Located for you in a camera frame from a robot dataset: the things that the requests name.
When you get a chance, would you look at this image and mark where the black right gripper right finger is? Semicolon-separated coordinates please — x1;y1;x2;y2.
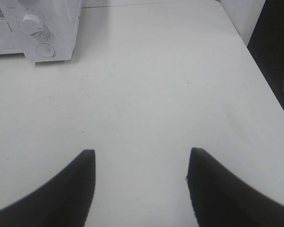
186;148;284;227

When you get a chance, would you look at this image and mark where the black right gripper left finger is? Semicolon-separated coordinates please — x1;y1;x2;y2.
0;149;95;227

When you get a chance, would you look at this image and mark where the white microwave oven body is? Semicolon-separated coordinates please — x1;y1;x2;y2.
0;0;82;62

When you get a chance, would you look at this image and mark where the lower white microwave knob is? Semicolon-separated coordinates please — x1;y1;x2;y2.
20;14;44;36

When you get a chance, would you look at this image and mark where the round white door button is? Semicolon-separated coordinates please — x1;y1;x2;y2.
36;44;55;58

